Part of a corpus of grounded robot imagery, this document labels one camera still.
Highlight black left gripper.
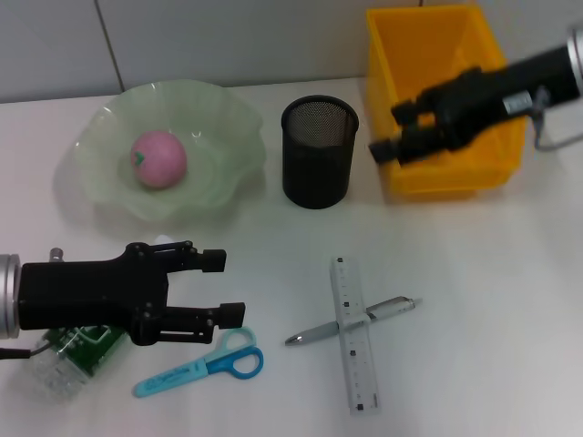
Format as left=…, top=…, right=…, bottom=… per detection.
left=18, top=240, right=248, bottom=345

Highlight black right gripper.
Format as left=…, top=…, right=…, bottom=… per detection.
left=368, top=43, right=583, bottom=167

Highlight blue capped scissors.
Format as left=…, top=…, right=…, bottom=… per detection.
left=133, top=326, right=265, bottom=400

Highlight pink toy peach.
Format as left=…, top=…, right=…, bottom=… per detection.
left=130, top=130, right=188, bottom=190

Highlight clear green-label water bottle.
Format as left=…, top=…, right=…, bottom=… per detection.
left=29, top=233, right=177, bottom=401

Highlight black mesh pen holder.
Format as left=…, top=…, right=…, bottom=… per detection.
left=281, top=94, right=360, bottom=210

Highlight silver white pen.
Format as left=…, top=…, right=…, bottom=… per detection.
left=284, top=296, right=424, bottom=347

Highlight pale green wavy fruit plate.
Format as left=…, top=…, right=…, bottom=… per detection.
left=75, top=79, right=268, bottom=224

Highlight clear plastic ruler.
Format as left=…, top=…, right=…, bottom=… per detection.
left=330, top=256, right=382, bottom=416

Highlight yellow plastic bin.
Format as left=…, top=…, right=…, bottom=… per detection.
left=365, top=4, right=529, bottom=197

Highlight right gripper cable with plug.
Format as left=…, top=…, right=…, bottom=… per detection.
left=532, top=86, right=583, bottom=151

